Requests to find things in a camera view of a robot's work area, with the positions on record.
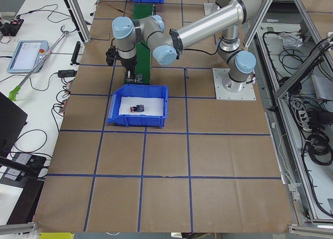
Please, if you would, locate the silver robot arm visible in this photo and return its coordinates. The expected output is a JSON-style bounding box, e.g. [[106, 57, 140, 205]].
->
[[106, 0, 262, 93]]

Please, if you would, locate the yellow push button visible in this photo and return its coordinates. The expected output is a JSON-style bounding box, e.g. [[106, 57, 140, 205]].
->
[[134, 73, 144, 84]]

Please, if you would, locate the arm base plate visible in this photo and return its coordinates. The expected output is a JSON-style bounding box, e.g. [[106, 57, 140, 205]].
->
[[212, 68, 256, 101]]

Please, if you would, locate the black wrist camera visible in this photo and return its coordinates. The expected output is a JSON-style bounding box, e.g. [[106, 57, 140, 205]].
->
[[106, 46, 117, 67]]

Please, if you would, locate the teach pendant tablet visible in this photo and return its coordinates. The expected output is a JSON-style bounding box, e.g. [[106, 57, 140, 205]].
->
[[7, 40, 49, 74]]

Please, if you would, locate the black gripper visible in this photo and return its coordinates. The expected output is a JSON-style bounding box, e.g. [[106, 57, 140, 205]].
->
[[121, 56, 137, 79]]

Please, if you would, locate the white foam pad left bin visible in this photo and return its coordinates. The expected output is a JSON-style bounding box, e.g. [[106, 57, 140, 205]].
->
[[119, 97, 164, 116]]

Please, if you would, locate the black power adapter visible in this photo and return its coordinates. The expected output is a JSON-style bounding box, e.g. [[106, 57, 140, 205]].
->
[[57, 70, 77, 78]]

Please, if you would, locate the green conveyor belt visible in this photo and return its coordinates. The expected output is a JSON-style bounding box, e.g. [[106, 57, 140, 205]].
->
[[124, 4, 156, 85]]

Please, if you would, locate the green handled reacher stick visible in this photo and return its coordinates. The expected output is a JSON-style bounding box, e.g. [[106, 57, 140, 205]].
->
[[8, 25, 70, 101]]

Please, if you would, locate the red conveyor wire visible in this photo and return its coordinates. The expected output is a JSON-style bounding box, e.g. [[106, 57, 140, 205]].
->
[[95, 0, 125, 14]]

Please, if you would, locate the red push button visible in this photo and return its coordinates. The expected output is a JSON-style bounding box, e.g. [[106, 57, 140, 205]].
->
[[130, 104, 145, 113]]

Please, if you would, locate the blue left source bin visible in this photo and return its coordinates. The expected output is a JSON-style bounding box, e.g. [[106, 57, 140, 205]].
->
[[107, 84, 169, 128]]

